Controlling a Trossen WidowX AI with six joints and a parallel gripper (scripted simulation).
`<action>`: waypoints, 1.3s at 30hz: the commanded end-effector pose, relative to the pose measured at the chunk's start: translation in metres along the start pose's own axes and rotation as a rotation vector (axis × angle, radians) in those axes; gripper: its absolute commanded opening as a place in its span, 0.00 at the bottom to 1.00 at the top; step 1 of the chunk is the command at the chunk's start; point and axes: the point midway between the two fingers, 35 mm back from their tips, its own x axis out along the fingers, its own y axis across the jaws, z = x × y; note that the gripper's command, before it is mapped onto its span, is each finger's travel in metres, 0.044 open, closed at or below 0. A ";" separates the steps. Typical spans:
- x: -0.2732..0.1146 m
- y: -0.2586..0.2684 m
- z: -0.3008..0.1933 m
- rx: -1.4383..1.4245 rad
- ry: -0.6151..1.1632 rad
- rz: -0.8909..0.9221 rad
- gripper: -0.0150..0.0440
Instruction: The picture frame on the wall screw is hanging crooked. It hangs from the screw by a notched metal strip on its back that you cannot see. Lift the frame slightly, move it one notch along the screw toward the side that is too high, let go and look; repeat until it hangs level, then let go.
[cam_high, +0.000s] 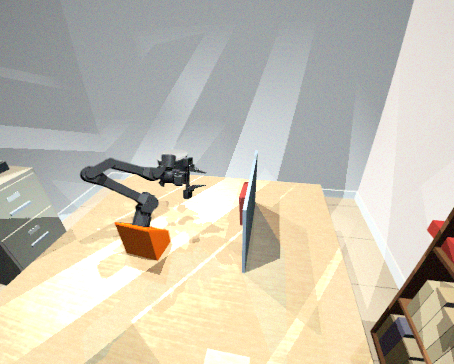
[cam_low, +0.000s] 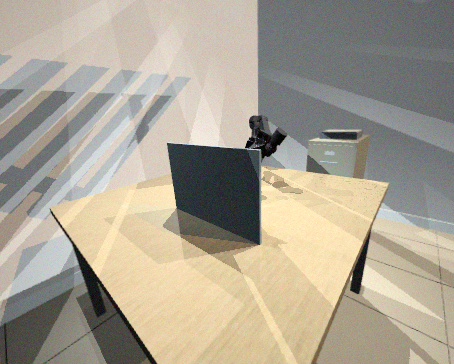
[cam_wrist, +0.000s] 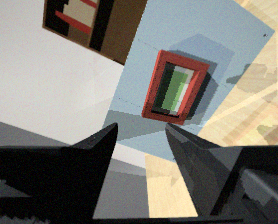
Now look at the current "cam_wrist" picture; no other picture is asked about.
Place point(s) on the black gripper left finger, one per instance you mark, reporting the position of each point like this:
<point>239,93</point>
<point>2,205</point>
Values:
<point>82,166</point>

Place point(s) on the red picture frame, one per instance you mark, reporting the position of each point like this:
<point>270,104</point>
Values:
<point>174,84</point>

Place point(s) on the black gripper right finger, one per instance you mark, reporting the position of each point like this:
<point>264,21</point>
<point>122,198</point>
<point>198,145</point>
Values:
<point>209,170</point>

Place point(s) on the black flat panel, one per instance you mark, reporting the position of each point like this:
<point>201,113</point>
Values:
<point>218,32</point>

